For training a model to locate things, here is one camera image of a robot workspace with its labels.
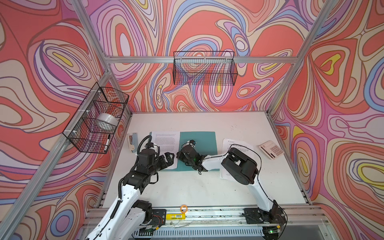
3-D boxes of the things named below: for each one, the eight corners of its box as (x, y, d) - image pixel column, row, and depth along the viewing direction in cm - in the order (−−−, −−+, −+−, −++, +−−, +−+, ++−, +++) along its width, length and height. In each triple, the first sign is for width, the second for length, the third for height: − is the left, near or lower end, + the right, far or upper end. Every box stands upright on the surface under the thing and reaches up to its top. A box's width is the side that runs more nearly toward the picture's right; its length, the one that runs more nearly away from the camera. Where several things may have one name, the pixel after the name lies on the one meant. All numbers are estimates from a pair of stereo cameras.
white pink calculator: (271, 160, 95) (273, 158, 92) (258, 146, 101) (259, 144, 99) (282, 154, 98) (284, 151, 95) (269, 140, 104) (271, 138, 102)
